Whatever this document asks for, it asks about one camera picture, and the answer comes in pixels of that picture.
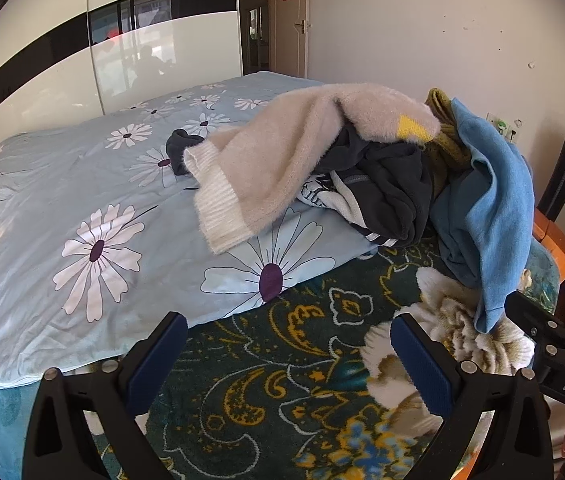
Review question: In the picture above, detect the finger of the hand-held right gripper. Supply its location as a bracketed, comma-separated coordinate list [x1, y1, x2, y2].
[505, 290, 565, 356]

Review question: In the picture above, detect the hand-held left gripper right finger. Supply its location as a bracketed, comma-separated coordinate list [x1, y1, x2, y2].
[391, 312, 554, 480]

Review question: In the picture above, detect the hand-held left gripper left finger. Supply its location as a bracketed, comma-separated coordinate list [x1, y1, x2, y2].
[22, 311, 188, 480]

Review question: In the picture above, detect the blue sweatshirt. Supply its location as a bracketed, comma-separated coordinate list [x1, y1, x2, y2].
[430, 97, 536, 334]

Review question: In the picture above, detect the wooden footboard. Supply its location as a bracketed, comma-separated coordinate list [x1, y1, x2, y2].
[530, 209, 565, 311]

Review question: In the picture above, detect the dark green floral blanket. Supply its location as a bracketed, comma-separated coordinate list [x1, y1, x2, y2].
[75, 232, 563, 480]

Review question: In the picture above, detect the navy white printed jacket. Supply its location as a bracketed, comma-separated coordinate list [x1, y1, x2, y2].
[297, 122, 436, 250]

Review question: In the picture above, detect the light blue floral duvet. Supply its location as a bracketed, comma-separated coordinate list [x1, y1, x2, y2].
[0, 71, 378, 398]

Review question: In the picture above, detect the olive yellow garment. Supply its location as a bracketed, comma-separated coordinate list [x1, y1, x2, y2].
[423, 88, 473, 201]

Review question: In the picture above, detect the small black cloth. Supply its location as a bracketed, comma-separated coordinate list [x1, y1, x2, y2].
[165, 129, 208, 177]

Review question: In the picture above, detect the beige fuzzy sweater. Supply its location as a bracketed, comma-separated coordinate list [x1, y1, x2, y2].
[182, 81, 442, 256]

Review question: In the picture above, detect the white black glossy wardrobe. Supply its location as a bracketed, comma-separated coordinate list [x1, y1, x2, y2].
[0, 0, 243, 136]

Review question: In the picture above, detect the beige room door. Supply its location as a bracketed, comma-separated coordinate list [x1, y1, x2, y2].
[271, 0, 310, 80]

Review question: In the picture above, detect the white wall outlet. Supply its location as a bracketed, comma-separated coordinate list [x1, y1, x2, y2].
[485, 112, 521, 144]

